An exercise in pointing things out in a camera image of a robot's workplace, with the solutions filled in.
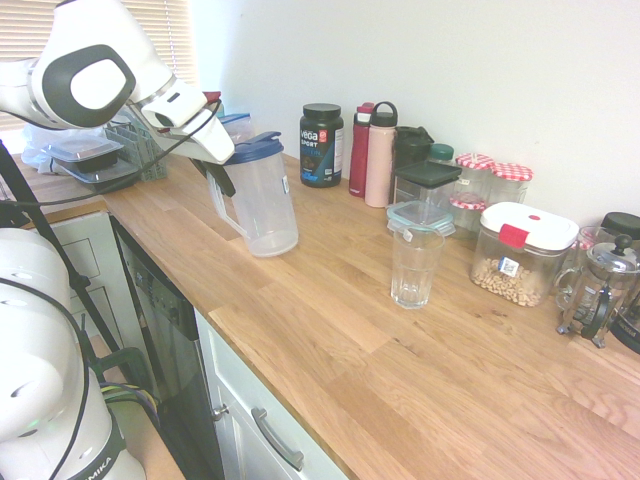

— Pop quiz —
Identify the black round appliance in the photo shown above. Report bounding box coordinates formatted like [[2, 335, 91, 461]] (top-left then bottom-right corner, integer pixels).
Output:
[[607, 299, 640, 357]]

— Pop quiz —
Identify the green metal clamp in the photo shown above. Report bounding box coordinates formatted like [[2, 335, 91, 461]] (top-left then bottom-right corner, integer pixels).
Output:
[[97, 344, 161, 401]]

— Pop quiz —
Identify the metal bar cabinet handle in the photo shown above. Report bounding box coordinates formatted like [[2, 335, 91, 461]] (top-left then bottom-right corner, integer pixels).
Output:
[[249, 407, 306, 471]]

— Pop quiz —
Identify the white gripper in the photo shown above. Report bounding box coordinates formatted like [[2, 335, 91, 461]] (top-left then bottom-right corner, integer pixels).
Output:
[[159, 102, 237, 198]]

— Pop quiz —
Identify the glass French press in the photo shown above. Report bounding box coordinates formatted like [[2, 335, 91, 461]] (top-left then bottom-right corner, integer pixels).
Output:
[[555, 233, 640, 350]]

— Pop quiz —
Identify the clear pitcher with blue lid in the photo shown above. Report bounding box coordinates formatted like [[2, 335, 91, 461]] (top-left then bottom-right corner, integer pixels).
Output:
[[206, 130, 300, 259]]

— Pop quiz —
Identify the clear jar with green lid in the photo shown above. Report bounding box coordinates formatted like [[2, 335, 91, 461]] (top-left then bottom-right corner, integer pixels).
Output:
[[427, 143, 457, 169]]

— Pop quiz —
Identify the clear drinking glass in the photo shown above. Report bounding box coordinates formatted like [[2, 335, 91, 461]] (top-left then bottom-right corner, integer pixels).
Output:
[[390, 227, 446, 311]]

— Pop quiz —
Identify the glass container with teal-rimmed lid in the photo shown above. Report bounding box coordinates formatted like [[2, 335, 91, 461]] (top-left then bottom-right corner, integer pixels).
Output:
[[385, 200, 457, 239]]

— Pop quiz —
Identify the tall jar red checkered lid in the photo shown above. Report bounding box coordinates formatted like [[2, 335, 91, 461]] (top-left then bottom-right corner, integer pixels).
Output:
[[487, 162, 535, 206], [454, 152, 496, 206]]

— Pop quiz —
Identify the cereal canister with white lid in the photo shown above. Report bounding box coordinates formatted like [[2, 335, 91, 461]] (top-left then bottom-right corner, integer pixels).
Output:
[[468, 202, 580, 309]]

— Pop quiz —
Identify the black food container clear lid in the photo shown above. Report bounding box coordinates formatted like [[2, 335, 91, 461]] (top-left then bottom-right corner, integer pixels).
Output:
[[42, 137, 124, 175], [59, 158, 141, 195]]

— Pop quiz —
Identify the clear glass mug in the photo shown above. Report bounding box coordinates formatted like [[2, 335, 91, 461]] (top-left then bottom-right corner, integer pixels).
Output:
[[553, 225, 606, 311]]

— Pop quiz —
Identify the red water bottle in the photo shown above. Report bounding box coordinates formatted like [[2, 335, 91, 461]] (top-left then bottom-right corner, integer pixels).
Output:
[[348, 101, 376, 198]]

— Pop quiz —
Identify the white drawer cabinet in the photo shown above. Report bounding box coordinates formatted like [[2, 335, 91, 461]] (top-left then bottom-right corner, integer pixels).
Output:
[[194, 309, 351, 480]]

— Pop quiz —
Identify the pink bottle with black cap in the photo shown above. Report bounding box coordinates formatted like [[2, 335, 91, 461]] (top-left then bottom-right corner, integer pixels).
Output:
[[363, 101, 400, 209]]

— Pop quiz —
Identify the square canister with black lid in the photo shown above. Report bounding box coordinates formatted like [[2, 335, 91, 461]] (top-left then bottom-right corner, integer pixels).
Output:
[[393, 160, 464, 211]]

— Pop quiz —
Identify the black Vega protein tub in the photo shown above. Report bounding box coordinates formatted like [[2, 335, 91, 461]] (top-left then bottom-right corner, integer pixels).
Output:
[[298, 103, 345, 189]]

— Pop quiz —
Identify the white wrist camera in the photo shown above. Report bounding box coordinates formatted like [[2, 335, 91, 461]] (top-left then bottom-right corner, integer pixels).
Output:
[[141, 89, 209, 130]]

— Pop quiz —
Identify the jar with black lid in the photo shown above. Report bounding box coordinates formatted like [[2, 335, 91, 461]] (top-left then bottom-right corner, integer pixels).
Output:
[[599, 211, 640, 241]]

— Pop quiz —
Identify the white plastic bag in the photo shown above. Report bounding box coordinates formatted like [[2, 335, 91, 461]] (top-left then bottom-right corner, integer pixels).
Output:
[[19, 122, 56, 174]]

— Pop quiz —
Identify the black shaker bottle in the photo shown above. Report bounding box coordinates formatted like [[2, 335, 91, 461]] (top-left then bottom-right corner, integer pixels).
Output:
[[393, 125, 434, 171]]

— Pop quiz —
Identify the black dishwasher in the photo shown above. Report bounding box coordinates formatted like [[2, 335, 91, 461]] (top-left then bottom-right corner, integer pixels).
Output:
[[109, 214, 226, 480]]

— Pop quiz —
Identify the yellow and purple wire bundle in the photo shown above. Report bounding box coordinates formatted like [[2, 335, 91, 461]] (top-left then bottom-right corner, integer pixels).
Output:
[[99, 382, 162, 426]]

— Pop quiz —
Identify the small jar red checkered lid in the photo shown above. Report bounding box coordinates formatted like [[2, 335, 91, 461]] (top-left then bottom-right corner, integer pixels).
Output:
[[449, 193, 487, 240]]

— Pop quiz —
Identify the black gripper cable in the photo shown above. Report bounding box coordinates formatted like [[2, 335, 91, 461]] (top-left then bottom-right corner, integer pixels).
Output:
[[0, 97, 224, 209]]

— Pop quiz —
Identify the clear zip bag blue seal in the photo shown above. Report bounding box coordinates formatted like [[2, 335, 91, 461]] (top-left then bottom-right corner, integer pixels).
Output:
[[219, 113, 256, 146]]

